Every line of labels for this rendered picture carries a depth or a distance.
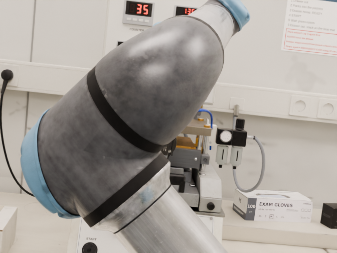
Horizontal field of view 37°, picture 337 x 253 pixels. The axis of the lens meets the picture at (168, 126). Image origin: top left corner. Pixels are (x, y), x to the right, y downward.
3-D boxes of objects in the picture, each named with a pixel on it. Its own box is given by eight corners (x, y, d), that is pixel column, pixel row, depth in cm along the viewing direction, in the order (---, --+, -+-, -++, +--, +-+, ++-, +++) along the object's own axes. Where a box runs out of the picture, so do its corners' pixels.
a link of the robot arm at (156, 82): (160, -6, 45) (219, -26, 91) (79, 73, 49) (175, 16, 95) (245, 92, 46) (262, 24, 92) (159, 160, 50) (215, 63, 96)
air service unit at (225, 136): (200, 164, 150) (206, 114, 148) (249, 168, 150) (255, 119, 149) (202, 167, 144) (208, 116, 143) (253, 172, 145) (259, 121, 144)
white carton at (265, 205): (231, 209, 171) (234, 187, 171) (294, 212, 177) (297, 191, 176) (244, 220, 160) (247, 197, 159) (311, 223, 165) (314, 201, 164)
